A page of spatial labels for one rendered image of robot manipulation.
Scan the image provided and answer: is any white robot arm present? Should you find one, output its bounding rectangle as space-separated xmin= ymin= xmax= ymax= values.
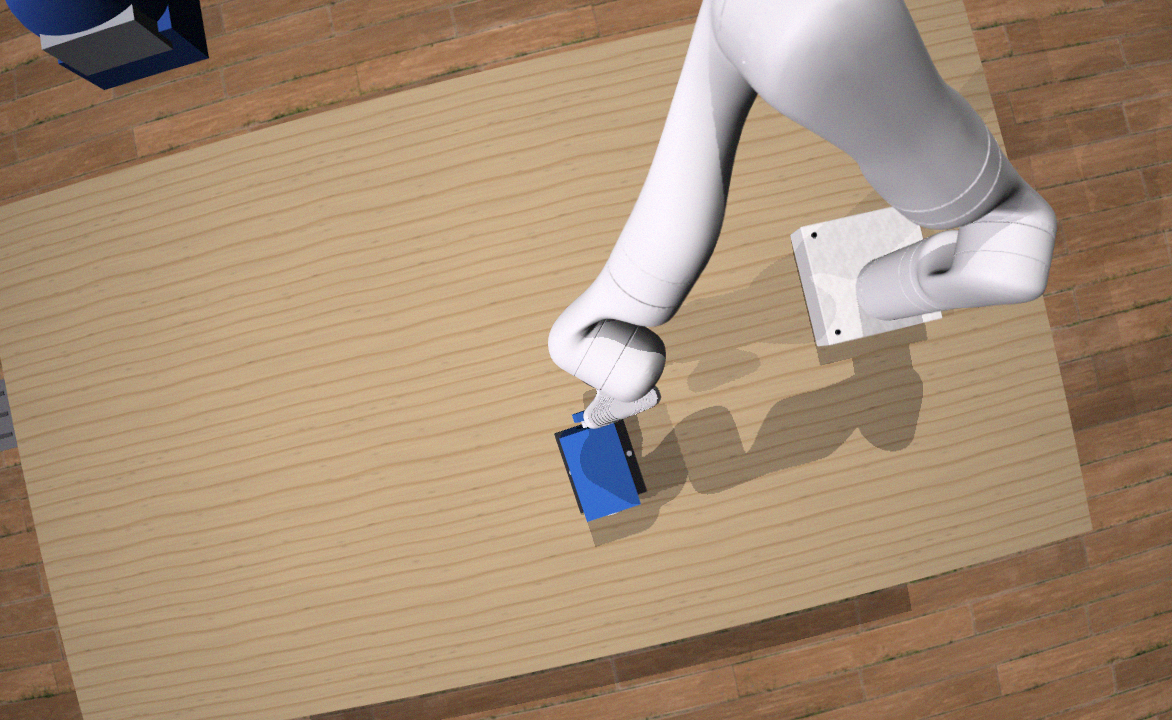
xmin=548 ymin=0 xmax=1057 ymax=403

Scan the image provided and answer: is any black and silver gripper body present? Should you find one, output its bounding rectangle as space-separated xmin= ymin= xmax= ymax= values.
xmin=582 ymin=386 xmax=661 ymax=429

